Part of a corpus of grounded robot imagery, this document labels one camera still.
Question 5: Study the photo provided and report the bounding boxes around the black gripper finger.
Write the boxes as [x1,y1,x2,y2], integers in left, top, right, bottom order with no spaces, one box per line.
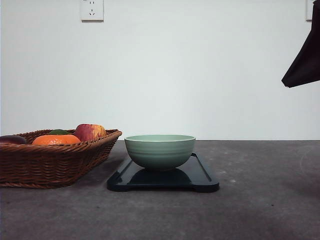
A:
[281,0,320,88]

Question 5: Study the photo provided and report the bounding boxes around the red yellow apple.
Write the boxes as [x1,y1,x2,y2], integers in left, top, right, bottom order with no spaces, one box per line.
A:
[74,124,107,142]

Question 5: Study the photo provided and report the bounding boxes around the white wall socket right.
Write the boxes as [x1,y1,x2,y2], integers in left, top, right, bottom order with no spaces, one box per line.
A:
[304,0,314,24]

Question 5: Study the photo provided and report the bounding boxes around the orange mandarin fruit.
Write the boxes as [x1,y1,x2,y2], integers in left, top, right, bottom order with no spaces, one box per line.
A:
[32,134,81,146]

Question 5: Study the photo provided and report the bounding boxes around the white wall socket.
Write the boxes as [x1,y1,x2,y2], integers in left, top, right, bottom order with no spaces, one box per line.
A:
[80,0,104,24]
[304,0,314,24]

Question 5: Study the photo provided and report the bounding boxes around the dark purple fruit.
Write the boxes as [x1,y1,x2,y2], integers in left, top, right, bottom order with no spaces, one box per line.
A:
[0,135,26,144]

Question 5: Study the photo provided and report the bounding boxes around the brown wicker basket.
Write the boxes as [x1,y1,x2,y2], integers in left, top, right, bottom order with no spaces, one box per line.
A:
[0,129,123,189]

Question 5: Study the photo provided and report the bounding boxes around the dark green fruit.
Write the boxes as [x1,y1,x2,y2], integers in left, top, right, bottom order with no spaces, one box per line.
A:
[48,129,70,135]

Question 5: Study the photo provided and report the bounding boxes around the dark rectangular tray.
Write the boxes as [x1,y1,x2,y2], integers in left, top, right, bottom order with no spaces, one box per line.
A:
[107,153,220,193]

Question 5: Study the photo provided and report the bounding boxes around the green ceramic bowl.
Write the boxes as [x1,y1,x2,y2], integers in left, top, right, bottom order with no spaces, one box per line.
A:
[124,134,196,169]

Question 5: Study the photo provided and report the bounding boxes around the white wall socket left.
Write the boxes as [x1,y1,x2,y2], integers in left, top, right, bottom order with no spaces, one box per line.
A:
[80,0,104,24]

